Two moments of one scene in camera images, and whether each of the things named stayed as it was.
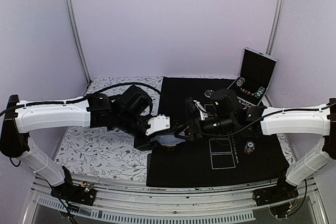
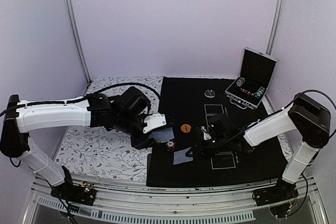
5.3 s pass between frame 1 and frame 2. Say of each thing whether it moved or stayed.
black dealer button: stayed
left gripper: stayed
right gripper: moved
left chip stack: stayed
